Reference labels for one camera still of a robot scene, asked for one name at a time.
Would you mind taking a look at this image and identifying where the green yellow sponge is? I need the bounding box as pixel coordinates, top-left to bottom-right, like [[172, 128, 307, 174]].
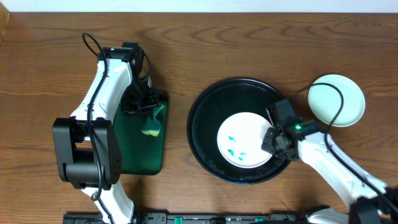
[[141, 103, 164, 137]]

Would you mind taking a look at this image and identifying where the white plate with green stain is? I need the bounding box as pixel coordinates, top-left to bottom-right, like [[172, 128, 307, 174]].
[[216, 112, 272, 169]]

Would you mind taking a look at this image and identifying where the mint plate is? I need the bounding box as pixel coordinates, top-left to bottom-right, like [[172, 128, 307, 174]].
[[308, 74, 366, 127]]

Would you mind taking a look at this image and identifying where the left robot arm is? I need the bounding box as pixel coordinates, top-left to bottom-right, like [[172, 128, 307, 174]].
[[52, 42, 163, 223]]

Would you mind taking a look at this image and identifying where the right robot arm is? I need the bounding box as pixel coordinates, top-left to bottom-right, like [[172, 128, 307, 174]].
[[261, 99, 397, 223]]

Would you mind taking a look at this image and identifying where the green rectangular tray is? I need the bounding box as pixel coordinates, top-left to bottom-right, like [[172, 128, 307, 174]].
[[114, 94, 169, 175]]

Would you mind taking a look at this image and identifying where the round black serving tray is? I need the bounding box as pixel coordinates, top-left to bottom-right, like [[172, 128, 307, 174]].
[[187, 78, 290, 185]]

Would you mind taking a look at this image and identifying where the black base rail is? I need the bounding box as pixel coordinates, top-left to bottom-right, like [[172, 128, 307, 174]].
[[62, 213, 309, 224]]

